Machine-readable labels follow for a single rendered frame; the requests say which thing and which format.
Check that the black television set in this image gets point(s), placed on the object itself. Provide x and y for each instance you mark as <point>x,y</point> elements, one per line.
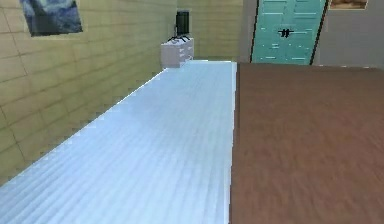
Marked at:
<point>182,24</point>

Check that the white chest of drawers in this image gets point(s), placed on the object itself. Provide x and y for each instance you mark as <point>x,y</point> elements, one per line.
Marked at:
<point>176,53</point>

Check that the blue framed wall picture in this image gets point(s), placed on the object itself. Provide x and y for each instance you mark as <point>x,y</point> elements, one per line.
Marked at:
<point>51,15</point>

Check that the brown framed wall picture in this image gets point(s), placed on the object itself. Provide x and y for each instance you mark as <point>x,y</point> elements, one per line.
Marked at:
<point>348,3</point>

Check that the turquoise room door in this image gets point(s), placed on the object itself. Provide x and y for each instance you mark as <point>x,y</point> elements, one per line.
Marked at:
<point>288,31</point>

